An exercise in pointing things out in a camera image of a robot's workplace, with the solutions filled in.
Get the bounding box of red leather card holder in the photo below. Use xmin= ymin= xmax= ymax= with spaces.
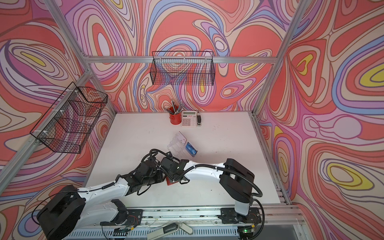
xmin=166 ymin=177 xmax=177 ymax=186

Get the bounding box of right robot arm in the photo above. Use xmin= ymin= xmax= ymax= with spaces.
xmin=149 ymin=149 xmax=263 ymax=224

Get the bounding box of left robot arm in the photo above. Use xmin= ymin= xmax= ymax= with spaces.
xmin=32 ymin=150 xmax=165 ymax=240

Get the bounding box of white VIP card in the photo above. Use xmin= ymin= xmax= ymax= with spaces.
xmin=175 ymin=132 xmax=187 ymax=146

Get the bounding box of red pen cup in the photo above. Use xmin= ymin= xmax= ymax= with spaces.
xmin=168 ymin=107 xmax=182 ymax=125

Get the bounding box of white pink calculator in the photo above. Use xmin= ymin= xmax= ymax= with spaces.
xmin=181 ymin=111 xmax=197 ymax=128

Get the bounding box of black stapler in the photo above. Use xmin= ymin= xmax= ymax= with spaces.
xmin=197 ymin=112 xmax=202 ymax=127

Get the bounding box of grey handheld device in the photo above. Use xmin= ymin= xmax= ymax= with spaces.
xmin=147 ymin=223 xmax=194 ymax=240

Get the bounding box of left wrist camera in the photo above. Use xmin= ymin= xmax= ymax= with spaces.
xmin=135 ymin=160 xmax=157 ymax=181

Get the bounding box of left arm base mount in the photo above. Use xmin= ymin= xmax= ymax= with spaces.
xmin=100 ymin=209 xmax=144 ymax=227

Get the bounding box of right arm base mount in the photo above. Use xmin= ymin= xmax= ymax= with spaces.
xmin=218 ymin=208 xmax=262 ymax=225

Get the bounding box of left wire basket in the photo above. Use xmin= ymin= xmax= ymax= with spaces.
xmin=30 ymin=82 xmax=108 ymax=154

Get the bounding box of wire basket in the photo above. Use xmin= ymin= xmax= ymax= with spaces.
xmin=150 ymin=51 xmax=216 ymax=86
xmin=30 ymin=82 xmax=108 ymax=154

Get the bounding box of back wire basket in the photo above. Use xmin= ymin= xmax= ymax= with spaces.
xmin=150 ymin=51 xmax=216 ymax=86

